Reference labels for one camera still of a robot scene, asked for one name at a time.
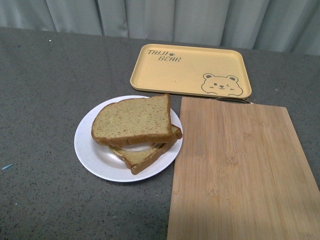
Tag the white round plate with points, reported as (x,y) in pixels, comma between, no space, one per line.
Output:
(99,159)

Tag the bread slice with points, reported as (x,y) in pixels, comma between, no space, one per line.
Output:
(138,161)
(134,121)

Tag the bamboo cutting board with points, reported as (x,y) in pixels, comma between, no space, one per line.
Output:
(241,174)

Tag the grey curtain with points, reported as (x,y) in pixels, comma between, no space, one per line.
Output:
(273,25)

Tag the fried egg toy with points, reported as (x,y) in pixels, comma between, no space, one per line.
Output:
(139,147)

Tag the yellow bear tray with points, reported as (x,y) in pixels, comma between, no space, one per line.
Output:
(195,71)

